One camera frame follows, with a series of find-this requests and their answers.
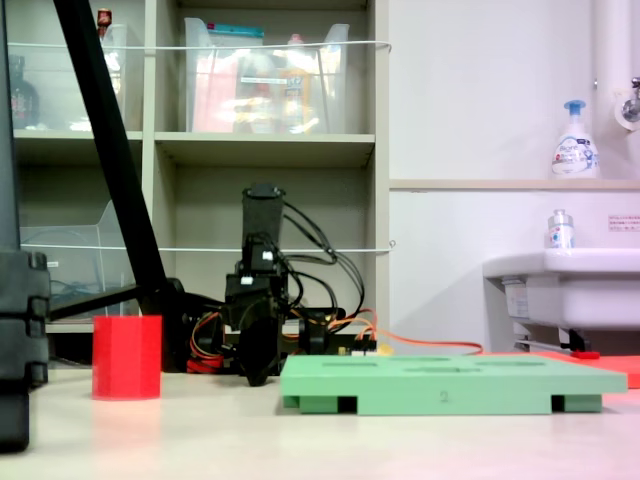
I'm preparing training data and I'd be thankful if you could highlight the black tripod leg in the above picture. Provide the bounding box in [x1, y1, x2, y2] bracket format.
[0, 0, 51, 454]
[49, 0, 186, 372]

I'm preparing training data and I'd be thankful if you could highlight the small clear sanitizer bottle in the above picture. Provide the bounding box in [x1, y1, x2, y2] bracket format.
[547, 208, 576, 250]

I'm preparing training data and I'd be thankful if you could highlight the white sink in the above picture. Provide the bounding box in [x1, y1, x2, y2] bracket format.
[482, 248, 640, 332]

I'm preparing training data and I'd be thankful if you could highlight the beige shelf unit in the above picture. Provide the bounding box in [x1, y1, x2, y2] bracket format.
[0, 0, 391, 336]

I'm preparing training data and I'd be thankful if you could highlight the orange block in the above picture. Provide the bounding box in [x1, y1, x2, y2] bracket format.
[479, 350, 640, 390]

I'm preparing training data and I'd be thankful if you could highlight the red octagonal pillar block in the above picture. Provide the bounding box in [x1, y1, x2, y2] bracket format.
[91, 314, 163, 401]

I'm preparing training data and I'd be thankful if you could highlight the empty clear plastic bin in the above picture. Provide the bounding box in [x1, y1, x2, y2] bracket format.
[19, 199, 141, 317]

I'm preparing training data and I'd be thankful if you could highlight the green shape hole board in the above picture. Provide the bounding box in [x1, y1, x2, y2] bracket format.
[279, 353, 629, 416]

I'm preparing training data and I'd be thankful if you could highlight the clear bin with packets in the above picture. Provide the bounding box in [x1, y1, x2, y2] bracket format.
[183, 17, 351, 135]

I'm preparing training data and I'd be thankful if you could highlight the metal faucet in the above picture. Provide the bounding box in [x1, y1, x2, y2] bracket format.
[613, 76, 640, 132]

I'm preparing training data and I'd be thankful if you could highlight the orange twisted wire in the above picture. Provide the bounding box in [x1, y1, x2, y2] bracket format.
[344, 308, 485, 357]

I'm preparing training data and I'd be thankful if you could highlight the thin black servo cable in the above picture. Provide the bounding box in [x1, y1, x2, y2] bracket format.
[282, 199, 366, 326]

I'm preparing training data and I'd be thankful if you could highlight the clear bin with bottles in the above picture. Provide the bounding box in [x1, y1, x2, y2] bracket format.
[7, 23, 129, 132]

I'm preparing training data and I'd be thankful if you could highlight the white blue soap pump bottle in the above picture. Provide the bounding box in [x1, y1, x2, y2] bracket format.
[551, 99, 600, 180]

